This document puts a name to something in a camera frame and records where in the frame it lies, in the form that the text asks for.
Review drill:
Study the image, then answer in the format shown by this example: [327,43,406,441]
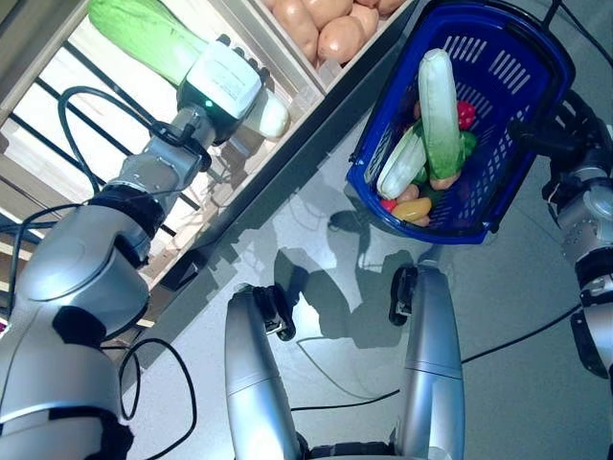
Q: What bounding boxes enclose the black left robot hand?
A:
[177,34,272,145]

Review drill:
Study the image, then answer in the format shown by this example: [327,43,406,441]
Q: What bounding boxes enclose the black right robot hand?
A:
[508,91,613,169]

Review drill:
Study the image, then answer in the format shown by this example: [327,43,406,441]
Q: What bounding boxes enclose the green white napa cabbage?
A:
[87,0,292,141]
[418,47,466,182]
[375,122,430,200]

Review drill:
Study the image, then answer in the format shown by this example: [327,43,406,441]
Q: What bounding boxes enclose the blue plastic shopping basket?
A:
[345,0,576,246]

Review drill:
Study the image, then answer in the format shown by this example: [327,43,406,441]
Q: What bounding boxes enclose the wooden slat crate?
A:
[248,0,418,97]
[0,0,331,298]

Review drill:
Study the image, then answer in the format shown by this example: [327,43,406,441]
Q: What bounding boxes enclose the red bell pepper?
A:
[456,100,478,129]

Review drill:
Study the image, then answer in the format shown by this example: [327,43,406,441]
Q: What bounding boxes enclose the wooden produce display stand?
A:
[0,0,432,336]

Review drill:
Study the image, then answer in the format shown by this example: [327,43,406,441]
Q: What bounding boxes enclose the yellow bell pepper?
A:
[391,196,433,222]

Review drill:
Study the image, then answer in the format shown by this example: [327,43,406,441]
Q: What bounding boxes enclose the silver right robot leg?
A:
[388,261,468,460]

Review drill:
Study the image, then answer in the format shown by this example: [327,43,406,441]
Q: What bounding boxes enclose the silver robot leg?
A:
[223,282,307,460]
[388,261,468,460]

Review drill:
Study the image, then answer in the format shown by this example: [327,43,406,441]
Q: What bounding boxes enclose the silver left robot leg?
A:
[223,282,307,460]

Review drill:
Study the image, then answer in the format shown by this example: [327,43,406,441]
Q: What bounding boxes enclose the dark robot waist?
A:
[294,428,408,460]

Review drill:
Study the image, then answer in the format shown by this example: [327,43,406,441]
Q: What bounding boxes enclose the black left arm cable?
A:
[57,84,202,226]

